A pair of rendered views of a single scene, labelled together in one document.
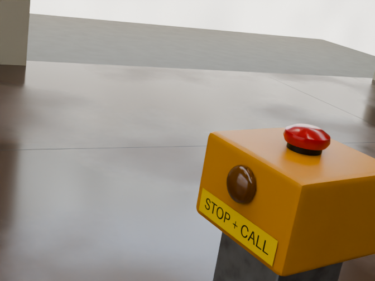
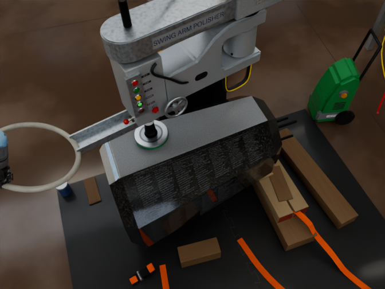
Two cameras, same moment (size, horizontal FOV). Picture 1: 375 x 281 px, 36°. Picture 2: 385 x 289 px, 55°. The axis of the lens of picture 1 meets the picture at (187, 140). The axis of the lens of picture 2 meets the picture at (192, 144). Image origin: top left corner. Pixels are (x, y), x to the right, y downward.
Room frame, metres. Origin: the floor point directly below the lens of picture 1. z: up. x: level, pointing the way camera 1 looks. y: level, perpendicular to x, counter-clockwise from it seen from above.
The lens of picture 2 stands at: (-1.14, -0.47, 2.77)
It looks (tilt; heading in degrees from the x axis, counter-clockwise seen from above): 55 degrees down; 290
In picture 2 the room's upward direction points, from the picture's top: 4 degrees counter-clockwise
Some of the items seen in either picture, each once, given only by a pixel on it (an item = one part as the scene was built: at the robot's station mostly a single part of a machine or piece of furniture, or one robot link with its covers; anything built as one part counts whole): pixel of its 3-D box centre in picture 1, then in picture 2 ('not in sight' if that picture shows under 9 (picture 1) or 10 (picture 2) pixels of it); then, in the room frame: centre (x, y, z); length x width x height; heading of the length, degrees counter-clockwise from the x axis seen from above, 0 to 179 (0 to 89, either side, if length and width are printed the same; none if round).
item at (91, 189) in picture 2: not in sight; (91, 190); (0.21, -1.64, 0.02); 0.25 x 0.10 x 0.01; 128
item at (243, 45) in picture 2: not in sight; (239, 34); (-0.85, -2.23, 1.37); 0.19 x 0.19 x 0.20
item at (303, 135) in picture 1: (306, 137); not in sight; (0.47, -0.10, 1.09); 0.04 x 0.04 x 0.02
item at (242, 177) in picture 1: (241, 184); not in sight; (0.44, -0.05, 1.05); 0.03 x 0.02 x 0.03; 36
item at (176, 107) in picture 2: not in sight; (172, 103); (-0.58, -1.75, 1.22); 0.15 x 0.10 x 0.15; 49
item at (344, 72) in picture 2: not in sight; (340, 79); (-1.63, -3.02, 0.43); 0.35 x 0.35 x 0.87; 21
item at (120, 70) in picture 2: not in sight; (153, 77); (-0.47, -1.80, 1.35); 0.36 x 0.22 x 0.45; 49
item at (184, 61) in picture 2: not in sight; (203, 59); (-0.68, -2.02, 1.33); 0.74 x 0.23 x 0.49; 49
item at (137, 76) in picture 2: not in sight; (136, 95); (-0.45, -1.61, 1.40); 0.08 x 0.03 x 0.28; 49
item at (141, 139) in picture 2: not in sight; (150, 133); (-0.41, -1.74, 0.90); 0.21 x 0.21 x 0.01
